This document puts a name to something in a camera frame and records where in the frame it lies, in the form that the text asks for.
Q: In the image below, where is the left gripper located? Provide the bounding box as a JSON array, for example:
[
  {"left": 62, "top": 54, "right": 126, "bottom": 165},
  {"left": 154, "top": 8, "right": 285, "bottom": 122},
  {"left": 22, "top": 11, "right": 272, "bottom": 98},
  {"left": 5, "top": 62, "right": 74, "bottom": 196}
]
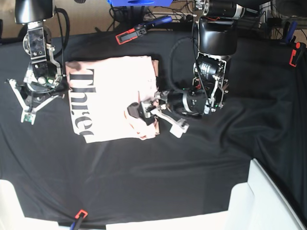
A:
[{"left": 127, "top": 92, "right": 168, "bottom": 125}]

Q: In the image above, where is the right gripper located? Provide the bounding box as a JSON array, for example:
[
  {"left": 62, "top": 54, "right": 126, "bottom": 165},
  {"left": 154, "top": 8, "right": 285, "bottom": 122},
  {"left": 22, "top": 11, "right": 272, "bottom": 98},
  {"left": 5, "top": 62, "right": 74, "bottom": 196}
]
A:
[{"left": 20, "top": 86, "right": 65, "bottom": 107}]

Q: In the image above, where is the light pink T-shirt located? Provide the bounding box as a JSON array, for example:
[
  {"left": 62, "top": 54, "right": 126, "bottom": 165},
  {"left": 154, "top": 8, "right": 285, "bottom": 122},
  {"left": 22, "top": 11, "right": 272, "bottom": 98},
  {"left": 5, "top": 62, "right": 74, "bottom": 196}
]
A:
[{"left": 66, "top": 56, "right": 160, "bottom": 143}]

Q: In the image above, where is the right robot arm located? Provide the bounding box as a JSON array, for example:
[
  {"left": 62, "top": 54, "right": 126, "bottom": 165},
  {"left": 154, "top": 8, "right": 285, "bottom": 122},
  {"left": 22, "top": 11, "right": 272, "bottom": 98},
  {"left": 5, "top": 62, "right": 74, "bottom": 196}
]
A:
[{"left": 15, "top": 0, "right": 70, "bottom": 108}]

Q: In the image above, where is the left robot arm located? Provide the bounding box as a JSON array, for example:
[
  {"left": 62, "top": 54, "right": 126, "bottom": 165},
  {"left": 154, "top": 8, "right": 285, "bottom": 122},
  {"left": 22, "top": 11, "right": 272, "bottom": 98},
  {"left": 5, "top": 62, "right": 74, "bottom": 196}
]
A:
[{"left": 127, "top": 0, "right": 246, "bottom": 128}]

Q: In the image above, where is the blue plastic object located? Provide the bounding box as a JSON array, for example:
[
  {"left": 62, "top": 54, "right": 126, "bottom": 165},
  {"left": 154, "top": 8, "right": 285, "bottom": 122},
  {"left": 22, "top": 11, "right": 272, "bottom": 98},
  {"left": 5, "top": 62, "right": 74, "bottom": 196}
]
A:
[{"left": 107, "top": 0, "right": 173, "bottom": 7}]

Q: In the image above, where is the red black clamp bottom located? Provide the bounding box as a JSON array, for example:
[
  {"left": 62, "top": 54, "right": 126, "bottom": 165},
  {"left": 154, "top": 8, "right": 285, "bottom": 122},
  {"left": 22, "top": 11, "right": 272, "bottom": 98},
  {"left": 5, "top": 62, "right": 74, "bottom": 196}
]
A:
[{"left": 69, "top": 209, "right": 88, "bottom": 230}]

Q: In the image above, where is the black tablecloth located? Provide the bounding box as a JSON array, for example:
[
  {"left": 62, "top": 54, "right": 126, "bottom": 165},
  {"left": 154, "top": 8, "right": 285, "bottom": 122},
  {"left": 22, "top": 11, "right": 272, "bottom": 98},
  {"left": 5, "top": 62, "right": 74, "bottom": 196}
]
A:
[{"left": 0, "top": 38, "right": 307, "bottom": 228}]

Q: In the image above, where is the red black clamp right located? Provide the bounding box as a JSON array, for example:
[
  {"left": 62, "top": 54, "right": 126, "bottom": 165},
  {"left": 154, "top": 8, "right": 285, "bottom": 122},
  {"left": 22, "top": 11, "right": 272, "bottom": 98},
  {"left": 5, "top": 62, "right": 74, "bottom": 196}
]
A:
[{"left": 282, "top": 21, "right": 307, "bottom": 68}]

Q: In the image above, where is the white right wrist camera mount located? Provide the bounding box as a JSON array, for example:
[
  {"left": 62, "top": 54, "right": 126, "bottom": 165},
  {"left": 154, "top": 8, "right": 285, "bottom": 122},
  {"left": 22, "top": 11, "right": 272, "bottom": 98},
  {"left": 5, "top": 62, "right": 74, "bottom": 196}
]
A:
[{"left": 5, "top": 79, "right": 63, "bottom": 125}]

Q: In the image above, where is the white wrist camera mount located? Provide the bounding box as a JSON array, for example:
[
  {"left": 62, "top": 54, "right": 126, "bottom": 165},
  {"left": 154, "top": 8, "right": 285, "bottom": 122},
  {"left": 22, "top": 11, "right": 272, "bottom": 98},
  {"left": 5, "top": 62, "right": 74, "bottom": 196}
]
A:
[
  {"left": 150, "top": 108, "right": 189, "bottom": 138},
  {"left": 5, "top": 79, "right": 63, "bottom": 125}
]

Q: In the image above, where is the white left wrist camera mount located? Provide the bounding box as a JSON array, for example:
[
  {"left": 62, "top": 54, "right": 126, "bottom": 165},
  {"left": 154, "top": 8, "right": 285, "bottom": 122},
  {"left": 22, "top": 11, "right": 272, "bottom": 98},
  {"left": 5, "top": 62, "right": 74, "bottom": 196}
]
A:
[{"left": 150, "top": 108, "right": 189, "bottom": 138}]

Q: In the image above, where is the blue-handled red black clamp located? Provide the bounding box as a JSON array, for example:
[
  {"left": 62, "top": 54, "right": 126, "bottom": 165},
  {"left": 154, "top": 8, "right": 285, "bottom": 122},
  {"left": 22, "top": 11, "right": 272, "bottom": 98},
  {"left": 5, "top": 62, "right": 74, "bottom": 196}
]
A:
[{"left": 116, "top": 15, "right": 172, "bottom": 45}]

